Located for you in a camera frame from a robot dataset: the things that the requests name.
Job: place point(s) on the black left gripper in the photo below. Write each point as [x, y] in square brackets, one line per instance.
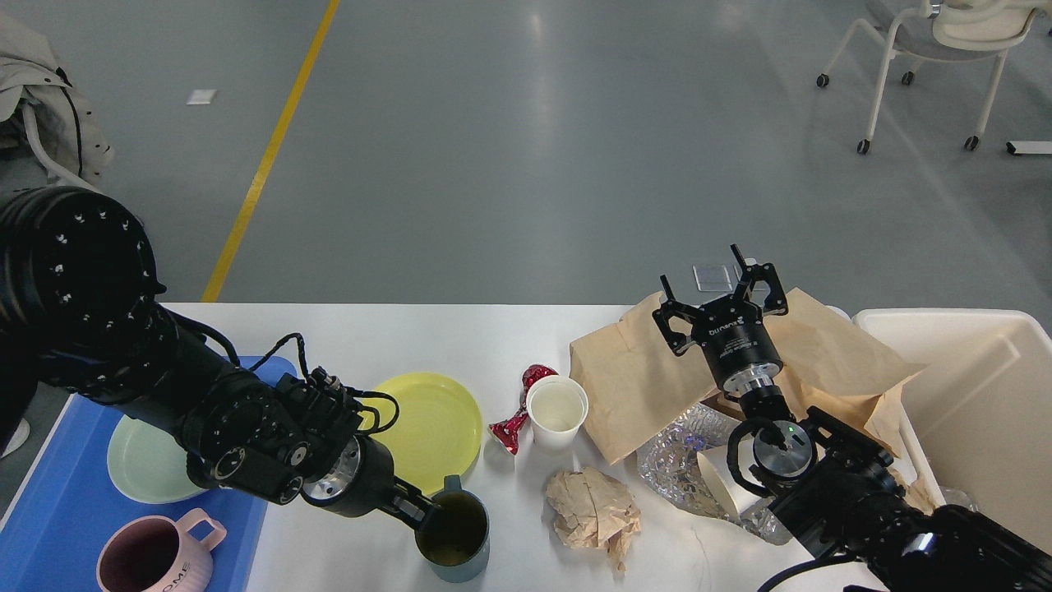
[363, 480]

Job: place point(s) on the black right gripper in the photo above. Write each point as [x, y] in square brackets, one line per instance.
[734, 339]

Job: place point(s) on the yellow plastic plate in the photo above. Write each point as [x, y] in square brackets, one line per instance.
[438, 432]

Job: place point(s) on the dark teal mug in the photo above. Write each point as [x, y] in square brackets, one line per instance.
[454, 537]

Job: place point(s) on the brown paper bag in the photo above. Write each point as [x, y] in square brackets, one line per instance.
[634, 383]
[833, 365]

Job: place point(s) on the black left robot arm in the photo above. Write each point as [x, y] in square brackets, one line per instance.
[79, 311]

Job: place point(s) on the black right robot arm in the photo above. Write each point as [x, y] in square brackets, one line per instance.
[828, 483]

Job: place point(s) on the red crumpled foil wrapper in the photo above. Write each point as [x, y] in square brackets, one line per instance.
[506, 432]

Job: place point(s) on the lying white paper cup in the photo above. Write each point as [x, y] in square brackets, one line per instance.
[715, 473]

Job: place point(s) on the silver foil bag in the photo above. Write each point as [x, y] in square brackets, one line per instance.
[668, 464]

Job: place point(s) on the upright white paper cup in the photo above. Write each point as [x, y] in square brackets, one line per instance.
[557, 407]

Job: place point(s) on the crumpled brown paper ball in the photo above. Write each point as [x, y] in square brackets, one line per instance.
[594, 510]

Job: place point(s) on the pale green plate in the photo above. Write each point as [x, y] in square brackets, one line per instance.
[146, 465]

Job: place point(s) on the pink mug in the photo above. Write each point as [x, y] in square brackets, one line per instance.
[156, 553]

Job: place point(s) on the white plastic bin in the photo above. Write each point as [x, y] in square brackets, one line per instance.
[977, 416]

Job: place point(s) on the blue plastic tray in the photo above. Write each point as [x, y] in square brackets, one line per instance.
[69, 508]

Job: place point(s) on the white shoe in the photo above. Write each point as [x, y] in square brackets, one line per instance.
[18, 438]

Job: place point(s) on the white chair right background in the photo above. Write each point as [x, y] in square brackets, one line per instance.
[939, 31]

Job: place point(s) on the white chair background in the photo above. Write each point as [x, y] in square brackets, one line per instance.
[939, 31]
[57, 174]

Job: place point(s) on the white chair left background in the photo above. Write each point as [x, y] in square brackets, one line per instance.
[57, 174]

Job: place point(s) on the beige jacket on chair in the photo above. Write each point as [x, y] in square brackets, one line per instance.
[68, 125]

